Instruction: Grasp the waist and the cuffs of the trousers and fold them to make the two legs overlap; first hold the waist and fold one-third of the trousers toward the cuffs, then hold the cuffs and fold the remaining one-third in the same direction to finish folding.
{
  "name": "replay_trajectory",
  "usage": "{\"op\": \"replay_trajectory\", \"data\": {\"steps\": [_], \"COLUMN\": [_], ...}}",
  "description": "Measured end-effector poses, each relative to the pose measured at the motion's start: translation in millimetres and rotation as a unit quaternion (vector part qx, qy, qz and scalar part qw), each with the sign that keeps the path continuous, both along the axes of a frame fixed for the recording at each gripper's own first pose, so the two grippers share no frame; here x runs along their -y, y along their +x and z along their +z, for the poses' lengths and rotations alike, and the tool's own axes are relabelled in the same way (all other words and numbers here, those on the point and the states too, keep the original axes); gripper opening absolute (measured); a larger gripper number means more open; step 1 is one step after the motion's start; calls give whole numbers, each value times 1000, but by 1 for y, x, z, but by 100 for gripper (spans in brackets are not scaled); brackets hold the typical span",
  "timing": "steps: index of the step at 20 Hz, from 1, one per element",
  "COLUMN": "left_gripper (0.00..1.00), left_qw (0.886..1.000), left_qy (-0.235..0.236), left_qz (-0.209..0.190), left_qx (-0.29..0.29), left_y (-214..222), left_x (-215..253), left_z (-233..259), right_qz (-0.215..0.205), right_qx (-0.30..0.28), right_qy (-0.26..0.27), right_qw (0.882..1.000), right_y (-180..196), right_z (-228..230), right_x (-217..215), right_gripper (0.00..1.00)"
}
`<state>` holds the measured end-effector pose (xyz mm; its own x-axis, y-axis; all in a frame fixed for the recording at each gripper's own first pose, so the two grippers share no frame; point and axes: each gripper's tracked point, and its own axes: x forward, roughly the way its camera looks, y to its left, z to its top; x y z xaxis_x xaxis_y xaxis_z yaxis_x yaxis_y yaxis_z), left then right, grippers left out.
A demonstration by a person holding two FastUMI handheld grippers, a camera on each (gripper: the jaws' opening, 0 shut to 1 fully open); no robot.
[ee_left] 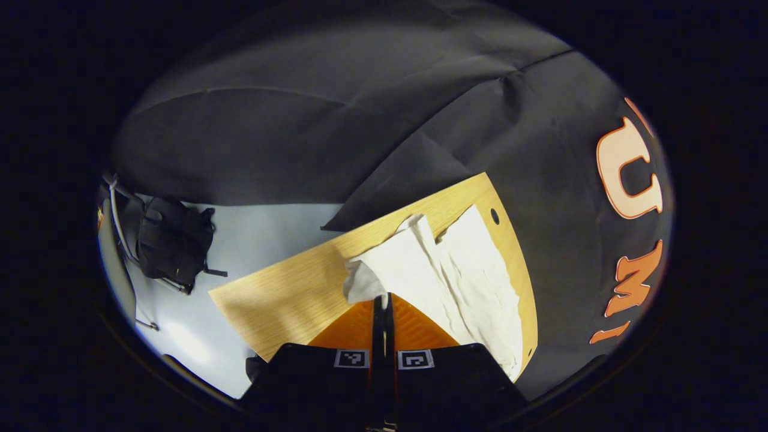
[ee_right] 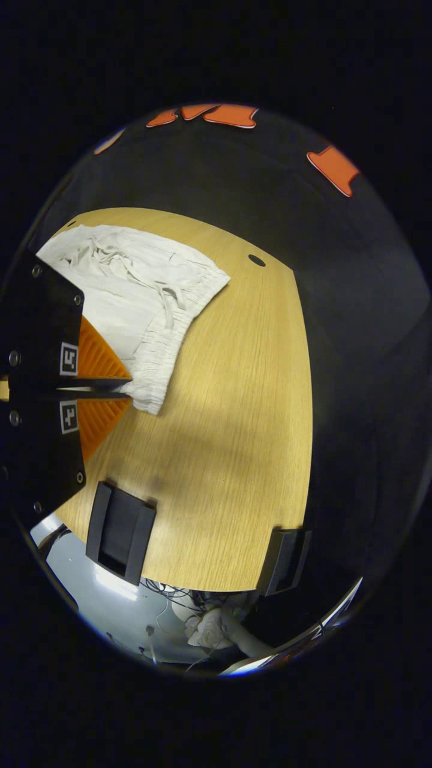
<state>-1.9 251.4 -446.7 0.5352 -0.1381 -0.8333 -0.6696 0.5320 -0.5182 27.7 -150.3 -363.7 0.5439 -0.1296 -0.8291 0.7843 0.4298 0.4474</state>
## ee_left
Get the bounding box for black backdrop cloth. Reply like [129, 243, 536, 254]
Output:
[111, 0, 676, 401]

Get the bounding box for white jeans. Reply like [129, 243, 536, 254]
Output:
[343, 205, 524, 382]

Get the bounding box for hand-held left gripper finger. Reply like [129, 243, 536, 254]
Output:
[385, 293, 530, 432]
[239, 293, 385, 432]

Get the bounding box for black bag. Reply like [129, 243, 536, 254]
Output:
[137, 197, 229, 295]

